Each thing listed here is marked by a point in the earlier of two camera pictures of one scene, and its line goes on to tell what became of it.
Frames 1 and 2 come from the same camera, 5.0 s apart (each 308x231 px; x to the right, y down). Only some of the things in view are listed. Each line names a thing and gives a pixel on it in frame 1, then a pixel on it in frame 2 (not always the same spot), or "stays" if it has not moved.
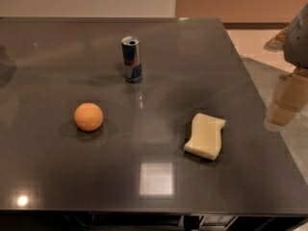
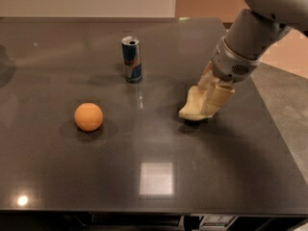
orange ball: [89, 116] stays
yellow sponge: [206, 136] → [192, 110]
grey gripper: [297, 45] → [231, 64]
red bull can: [130, 45] stays
